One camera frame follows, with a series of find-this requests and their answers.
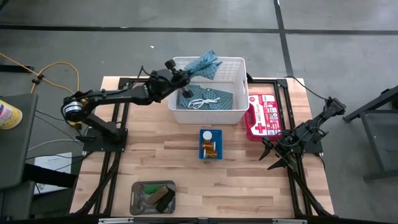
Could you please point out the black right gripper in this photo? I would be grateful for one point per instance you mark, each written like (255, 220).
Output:
(286, 146)

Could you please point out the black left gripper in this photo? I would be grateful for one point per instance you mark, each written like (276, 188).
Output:
(168, 81)

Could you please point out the blue patterned cloth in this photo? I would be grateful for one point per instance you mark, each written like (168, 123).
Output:
(205, 65)

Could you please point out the blue patterned gown white ties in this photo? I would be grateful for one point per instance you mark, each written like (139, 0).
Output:
(220, 99)

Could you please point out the green bandage roll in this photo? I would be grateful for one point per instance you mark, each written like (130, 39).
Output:
(150, 188)

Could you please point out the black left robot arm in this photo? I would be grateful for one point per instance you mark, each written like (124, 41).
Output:
(118, 95)

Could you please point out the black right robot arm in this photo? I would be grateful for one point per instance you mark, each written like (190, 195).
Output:
(323, 116)

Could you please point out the large white plastic basket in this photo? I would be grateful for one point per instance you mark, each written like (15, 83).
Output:
(208, 116)

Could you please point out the small blue plastic basket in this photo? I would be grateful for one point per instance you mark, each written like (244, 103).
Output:
(219, 146)

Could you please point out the red first aid kit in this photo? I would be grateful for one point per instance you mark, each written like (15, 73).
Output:
(261, 118)

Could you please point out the black metal stand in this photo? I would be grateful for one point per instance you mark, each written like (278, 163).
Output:
(376, 146)

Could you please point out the grey plastic tray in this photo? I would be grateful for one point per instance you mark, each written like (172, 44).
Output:
(138, 202)

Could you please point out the white paper sheet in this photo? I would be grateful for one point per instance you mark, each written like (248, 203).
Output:
(53, 161)

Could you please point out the black flat floor bar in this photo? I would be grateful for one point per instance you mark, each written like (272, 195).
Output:
(18, 68)

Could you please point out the yellow white wipes canister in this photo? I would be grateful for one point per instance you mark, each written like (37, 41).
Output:
(9, 115)

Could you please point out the grey side cart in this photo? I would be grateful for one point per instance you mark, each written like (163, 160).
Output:
(15, 155)

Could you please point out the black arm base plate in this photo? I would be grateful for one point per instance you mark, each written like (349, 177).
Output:
(315, 148)
(93, 146)

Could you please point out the black frame clamp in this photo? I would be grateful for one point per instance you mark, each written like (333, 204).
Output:
(249, 76)

